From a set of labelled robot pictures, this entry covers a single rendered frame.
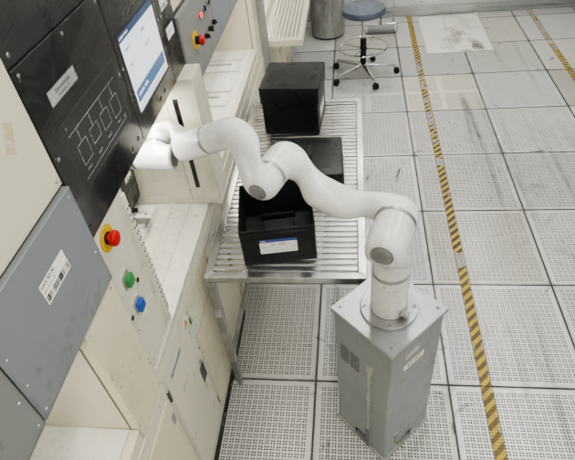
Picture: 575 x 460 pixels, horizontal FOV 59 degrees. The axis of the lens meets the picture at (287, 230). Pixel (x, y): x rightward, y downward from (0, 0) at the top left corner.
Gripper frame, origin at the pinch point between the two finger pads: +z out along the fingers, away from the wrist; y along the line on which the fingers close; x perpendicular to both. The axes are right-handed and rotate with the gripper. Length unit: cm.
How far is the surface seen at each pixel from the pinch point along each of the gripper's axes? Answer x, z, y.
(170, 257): -34.4, -25.5, -13.5
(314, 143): -35, -68, 62
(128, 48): 42, -34, -12
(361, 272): -45, -93, -5
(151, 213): -31.0, -11.7, 6.5
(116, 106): 35, -35, -28
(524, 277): -122, -175, 68
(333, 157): -35, -78, 52
